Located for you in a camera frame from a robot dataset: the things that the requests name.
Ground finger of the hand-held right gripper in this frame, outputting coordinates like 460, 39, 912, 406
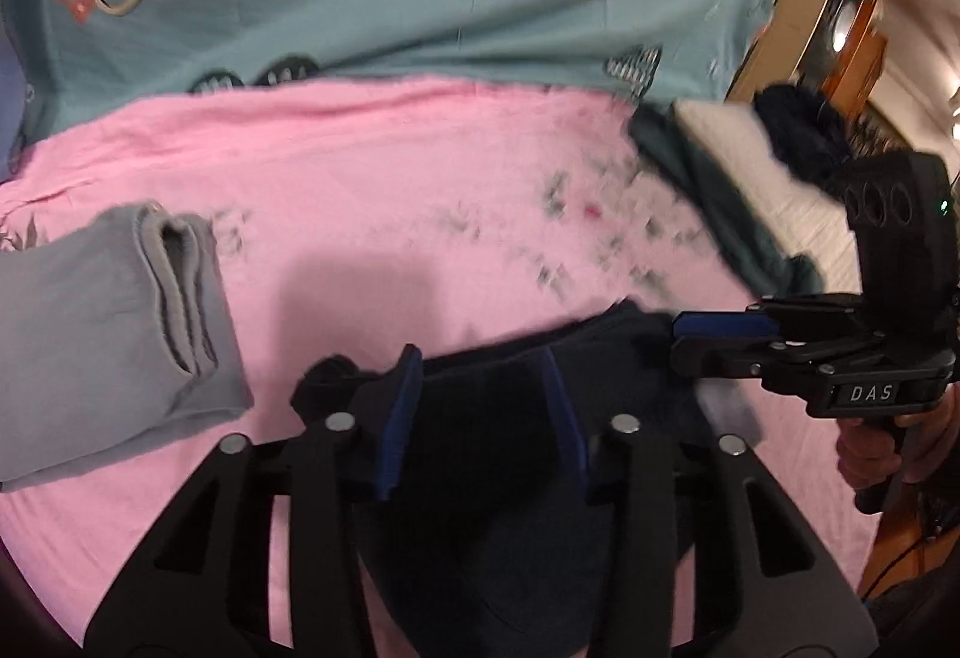
669, 332, 905, 398
671, 296, 875, 350

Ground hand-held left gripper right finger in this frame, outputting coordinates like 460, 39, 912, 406
541, 347, 878, 658

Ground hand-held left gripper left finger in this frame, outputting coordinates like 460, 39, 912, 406
82, 343, 425, 658

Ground black pants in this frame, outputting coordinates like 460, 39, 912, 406
289, 298, 762, 658

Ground grey folded pants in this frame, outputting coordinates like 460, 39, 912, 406
0, 200, 256, 494

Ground person's right hand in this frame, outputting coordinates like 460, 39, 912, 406
835, 382, 959, 488

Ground dark green garment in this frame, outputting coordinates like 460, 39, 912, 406
628, 101, 827, 301

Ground dark navy fuzzy garment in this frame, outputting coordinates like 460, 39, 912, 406
752, 82, 852, 196

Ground pink floral bedsheet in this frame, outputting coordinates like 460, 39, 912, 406
0, 74, 882, 658

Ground blue purple cloth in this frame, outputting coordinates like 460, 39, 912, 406
0, 47, 35, 168

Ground black cable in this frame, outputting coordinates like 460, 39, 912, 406
861, 538, 927, 600

